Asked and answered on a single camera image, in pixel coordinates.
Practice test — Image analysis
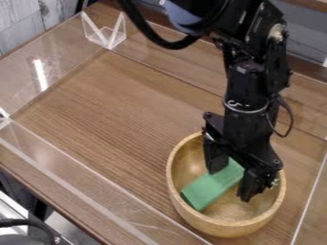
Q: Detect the brown wooden bowl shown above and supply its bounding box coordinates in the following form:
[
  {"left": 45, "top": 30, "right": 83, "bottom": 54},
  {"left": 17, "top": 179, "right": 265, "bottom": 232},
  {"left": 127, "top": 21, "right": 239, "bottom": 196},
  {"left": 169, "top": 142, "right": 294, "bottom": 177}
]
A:
[{"left": 166, "top": 133, "right": 286, "bottom": 238}]

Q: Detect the black cable bottom left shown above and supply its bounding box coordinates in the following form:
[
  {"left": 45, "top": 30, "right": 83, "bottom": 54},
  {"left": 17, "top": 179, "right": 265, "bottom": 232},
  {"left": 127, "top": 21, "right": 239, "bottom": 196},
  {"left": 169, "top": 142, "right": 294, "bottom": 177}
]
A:
[{"left": 0, "top": 218, "right": 63, "bottom": 245}]

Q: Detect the clear acrylic corner bracket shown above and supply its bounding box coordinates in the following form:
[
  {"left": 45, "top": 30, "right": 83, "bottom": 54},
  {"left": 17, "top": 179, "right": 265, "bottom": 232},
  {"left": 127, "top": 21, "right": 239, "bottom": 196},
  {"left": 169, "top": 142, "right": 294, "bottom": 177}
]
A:
[{"left": 81, "top": 12, "right": 127, "bottom": 50}]

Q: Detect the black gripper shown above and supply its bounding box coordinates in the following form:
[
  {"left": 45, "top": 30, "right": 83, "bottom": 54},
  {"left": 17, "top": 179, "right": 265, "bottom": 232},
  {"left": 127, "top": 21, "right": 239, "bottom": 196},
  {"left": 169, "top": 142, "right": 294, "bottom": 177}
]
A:
[{"left": 202, "top": 102, "right": 283, "bottom": 202}]

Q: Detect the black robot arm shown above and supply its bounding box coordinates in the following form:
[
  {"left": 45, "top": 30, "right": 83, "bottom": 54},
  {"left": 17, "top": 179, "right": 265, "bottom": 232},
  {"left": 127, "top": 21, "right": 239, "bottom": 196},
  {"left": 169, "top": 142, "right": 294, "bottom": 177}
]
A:
[{"left": 163, "top": 0, "right": 291, "bottom": 202}]

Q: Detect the green rectangular block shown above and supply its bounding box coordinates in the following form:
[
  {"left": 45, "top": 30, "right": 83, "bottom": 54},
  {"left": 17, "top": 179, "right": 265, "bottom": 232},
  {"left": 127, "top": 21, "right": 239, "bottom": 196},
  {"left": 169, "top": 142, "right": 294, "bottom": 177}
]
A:
[{"left": 181, "top": 158, "right": 245, "bottom": 212}]

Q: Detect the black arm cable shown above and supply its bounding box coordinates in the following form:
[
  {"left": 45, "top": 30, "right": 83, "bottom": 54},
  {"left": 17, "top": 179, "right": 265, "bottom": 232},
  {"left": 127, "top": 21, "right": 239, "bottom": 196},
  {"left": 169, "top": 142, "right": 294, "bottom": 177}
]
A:
[{"left": 117, "top": 0, "right": 227, "bottom": 51}]

